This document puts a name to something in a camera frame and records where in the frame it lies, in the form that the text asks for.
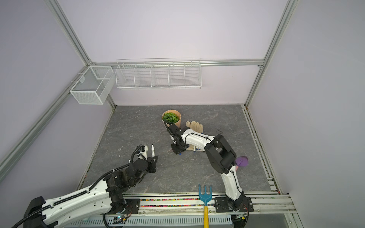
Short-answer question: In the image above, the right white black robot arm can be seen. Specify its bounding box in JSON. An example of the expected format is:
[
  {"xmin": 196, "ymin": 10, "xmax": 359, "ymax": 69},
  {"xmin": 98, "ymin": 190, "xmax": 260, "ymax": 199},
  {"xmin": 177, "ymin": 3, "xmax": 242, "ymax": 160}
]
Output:
[{"xmin": 164, "ymin": 123, "xmax": 250, "ymax": 212}]

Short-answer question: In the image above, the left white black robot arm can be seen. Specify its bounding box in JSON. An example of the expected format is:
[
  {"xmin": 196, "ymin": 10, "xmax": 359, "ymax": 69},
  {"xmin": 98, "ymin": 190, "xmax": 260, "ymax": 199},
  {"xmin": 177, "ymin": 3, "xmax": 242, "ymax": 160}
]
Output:
[{"xmin": 14, "ymin": 156, "xmax": 158, "ymax": 228}]

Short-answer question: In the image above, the beige work glove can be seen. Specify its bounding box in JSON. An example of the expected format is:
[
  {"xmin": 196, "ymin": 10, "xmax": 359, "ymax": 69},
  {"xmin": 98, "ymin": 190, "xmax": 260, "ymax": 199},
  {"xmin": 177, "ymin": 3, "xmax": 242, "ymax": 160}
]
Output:
[{"xmin": 185, "ymin": 121, "xmax": 203, "ymax": 151}]

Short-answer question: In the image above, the green artificial plant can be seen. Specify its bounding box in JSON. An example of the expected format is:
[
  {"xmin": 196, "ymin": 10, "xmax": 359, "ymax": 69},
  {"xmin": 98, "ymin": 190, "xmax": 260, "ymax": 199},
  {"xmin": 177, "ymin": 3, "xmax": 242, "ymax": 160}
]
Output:
[{"xmin": 162, "ymin": 112, "xmax": 180, "ymax": 124}]

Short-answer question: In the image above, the beige plant pot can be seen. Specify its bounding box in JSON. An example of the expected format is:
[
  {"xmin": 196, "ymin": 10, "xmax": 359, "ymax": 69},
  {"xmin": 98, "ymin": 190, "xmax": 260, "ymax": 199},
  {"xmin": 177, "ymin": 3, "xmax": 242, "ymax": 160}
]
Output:
[{"xmin": 162, "ymin": 110, "xmax": 182, "ymax": 127}]

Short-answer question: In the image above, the pink chalk block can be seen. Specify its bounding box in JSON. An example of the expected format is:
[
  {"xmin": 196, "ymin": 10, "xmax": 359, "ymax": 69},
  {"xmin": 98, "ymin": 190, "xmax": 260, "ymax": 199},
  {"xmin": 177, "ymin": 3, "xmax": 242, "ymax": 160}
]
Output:
[{"xmin": 235, "ymin": 156, "xmax": 249, "ymax": 171}]

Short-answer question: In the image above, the small white mesh basket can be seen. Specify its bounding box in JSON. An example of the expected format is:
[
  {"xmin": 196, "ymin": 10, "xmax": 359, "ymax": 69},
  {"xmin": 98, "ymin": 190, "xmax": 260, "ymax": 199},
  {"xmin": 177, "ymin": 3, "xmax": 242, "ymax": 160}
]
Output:
[{"xmin": 70, "ymin": 66, "xmax": 116, "ymax": 105}]

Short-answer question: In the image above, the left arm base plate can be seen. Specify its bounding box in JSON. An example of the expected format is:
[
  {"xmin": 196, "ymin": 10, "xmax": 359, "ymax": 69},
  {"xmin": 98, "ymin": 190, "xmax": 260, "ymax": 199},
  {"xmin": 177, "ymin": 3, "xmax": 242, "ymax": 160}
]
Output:
[{"xmin": 106, "ymin": 198, "xmax": 141, "ymax": 215}]

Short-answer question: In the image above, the teal garden fork yellow handle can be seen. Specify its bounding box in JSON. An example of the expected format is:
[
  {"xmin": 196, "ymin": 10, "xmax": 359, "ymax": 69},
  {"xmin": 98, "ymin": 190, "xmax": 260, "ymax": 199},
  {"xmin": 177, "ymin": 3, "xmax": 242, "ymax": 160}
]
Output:
[{"xmin": 198, "ymin": 184, "xmax": 213, "ymax": 228}]

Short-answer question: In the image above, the long white wire shelf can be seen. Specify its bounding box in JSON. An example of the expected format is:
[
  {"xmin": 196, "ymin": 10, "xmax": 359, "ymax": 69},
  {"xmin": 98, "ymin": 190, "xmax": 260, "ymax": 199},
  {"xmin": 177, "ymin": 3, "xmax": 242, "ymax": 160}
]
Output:
[{"xmin": 115, "ymin": 58, "xmax": 202, "ymax": 89}]

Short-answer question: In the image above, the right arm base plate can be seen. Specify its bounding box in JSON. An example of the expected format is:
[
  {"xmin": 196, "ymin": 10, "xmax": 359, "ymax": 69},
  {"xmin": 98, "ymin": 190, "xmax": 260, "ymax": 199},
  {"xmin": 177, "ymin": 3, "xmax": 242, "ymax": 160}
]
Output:
[{"xmin": 214, "ymin": 196, "xmax": 254, "ymax": 213}]

